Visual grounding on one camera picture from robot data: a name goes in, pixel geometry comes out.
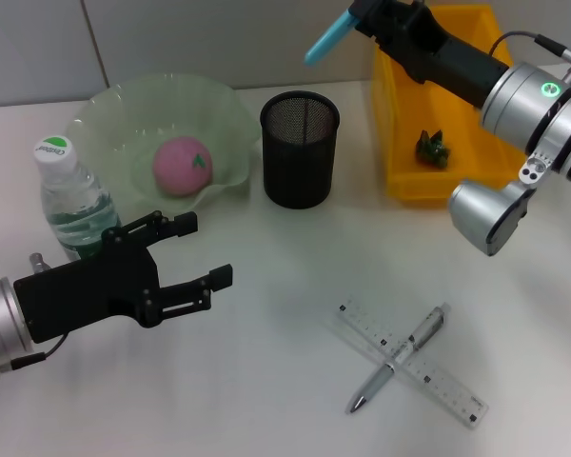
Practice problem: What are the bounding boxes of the blue scissors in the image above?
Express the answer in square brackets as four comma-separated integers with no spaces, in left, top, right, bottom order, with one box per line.
[304,10,359,68]

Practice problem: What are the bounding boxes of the clear silver pen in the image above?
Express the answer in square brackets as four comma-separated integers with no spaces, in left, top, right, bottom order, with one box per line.
[345,303,452,414]

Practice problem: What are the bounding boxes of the green plastic scrap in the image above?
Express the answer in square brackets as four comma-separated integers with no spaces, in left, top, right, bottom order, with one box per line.
[414,128,451,170]

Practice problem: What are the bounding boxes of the left gripper connector cable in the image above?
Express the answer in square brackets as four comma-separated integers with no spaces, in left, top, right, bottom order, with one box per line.
[0,332,69,385]

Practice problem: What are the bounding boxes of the yellow plastic bin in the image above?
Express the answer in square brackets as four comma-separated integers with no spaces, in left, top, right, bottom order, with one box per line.
[370,3,524,207]

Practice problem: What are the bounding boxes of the pink peach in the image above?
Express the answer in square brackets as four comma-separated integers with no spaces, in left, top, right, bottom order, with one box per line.
[151,135,215,197]

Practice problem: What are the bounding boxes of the green glass fruit plate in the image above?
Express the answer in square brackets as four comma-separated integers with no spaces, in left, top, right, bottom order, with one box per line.
[66,70,263,215]

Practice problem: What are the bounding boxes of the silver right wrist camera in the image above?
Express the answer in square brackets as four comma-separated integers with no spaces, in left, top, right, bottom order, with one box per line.
[447,151,551,258]

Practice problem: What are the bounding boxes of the transparent plastic ruler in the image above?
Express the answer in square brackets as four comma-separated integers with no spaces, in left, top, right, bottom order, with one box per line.
[335,298,489,429]

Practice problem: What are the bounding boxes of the black mesh pen holder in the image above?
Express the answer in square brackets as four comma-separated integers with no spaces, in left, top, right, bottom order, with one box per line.
[259,89,342,210]

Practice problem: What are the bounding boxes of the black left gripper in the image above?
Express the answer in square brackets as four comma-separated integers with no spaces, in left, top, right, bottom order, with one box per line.
[12,210,234,345]

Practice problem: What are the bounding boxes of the clear green-label water bottle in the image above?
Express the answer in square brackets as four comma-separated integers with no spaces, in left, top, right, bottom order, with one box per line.
[31,135,123,264]

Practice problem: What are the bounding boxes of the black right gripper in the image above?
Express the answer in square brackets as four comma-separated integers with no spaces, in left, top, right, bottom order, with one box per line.
[349,0,511,109]

